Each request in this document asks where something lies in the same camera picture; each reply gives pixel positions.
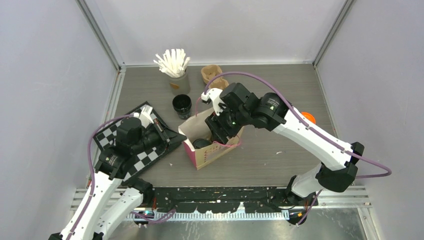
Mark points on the brown cardboard cup carrier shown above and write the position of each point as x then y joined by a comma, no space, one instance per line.
209,72

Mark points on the stack of black cups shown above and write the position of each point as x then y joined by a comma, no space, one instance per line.
182,104

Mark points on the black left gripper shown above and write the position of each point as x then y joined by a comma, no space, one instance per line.
168,137

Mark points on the orange small object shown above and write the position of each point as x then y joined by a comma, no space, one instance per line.
309,116

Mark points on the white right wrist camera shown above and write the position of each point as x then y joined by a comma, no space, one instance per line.
212,96

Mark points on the white paper straws bundle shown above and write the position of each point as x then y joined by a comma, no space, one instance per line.
173,62

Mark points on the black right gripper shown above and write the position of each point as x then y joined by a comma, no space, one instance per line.
216,122

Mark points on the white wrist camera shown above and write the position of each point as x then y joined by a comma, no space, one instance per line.
145,112
212,96

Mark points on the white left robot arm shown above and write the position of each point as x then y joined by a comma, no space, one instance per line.
115,189

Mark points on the grey straw holder cup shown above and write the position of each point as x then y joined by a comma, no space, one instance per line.
180,85

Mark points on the black white chessboard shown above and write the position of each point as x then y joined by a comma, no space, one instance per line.
126,168

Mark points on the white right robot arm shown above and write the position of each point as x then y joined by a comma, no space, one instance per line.
337,169

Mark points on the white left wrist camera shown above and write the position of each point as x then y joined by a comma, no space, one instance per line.
145,112

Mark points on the paper bag with pink handles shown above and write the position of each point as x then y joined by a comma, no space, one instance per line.
194,128

